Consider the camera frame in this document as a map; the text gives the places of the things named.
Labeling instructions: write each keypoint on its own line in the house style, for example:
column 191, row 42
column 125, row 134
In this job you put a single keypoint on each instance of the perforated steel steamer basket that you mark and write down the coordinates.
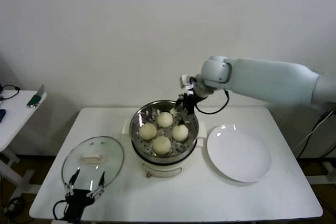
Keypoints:
column 141, row 119

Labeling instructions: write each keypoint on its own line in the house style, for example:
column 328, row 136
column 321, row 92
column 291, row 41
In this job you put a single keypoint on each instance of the white round plate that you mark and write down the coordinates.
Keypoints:
column 236, row 153

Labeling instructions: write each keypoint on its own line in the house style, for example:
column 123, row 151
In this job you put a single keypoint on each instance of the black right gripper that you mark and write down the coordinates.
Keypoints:
column 189, row 101

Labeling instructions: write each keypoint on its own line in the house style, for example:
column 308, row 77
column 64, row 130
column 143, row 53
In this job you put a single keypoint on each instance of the pale right robot arm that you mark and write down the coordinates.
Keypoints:
column 262, row 77

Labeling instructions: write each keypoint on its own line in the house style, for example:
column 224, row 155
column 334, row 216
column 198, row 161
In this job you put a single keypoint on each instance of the dark blue object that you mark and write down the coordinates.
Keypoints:
column 1, row 116

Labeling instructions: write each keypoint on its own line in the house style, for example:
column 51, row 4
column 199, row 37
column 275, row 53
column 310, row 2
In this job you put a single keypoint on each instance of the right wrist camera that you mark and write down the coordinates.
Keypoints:
column 186, row 82

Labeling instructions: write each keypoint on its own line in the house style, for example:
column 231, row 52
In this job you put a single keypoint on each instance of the white electric cooking pot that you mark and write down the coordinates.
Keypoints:
column 162, row 169

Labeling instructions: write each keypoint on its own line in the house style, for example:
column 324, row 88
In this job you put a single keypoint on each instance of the white steamed baozi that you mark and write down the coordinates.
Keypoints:
column 179, row 132
column 164, row 119
column 147, row 131
column 161, row 144

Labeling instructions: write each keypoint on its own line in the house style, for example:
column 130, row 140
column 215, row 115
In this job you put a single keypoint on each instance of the white side table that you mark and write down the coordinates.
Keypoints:
column 15, row 119

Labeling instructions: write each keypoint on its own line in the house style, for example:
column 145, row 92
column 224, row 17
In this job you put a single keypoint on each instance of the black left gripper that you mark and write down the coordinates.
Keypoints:
column 78, row 200

